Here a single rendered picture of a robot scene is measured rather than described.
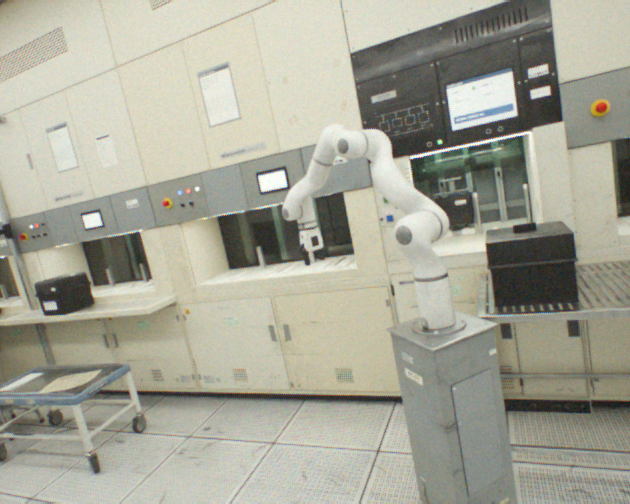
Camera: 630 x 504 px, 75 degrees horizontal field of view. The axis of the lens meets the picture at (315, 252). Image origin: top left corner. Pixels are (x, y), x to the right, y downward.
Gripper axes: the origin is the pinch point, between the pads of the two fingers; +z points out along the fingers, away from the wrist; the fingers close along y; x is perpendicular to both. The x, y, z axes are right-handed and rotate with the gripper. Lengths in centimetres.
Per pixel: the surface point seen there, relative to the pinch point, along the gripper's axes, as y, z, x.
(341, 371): 33, 78, 34
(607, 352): 90, 69, -88
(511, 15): 80, -88, -68
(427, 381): -14, 39, -62
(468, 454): -10, 67, -70
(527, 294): 28, 21, -81
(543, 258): 30, 8, -87
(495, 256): 24, 5, -73
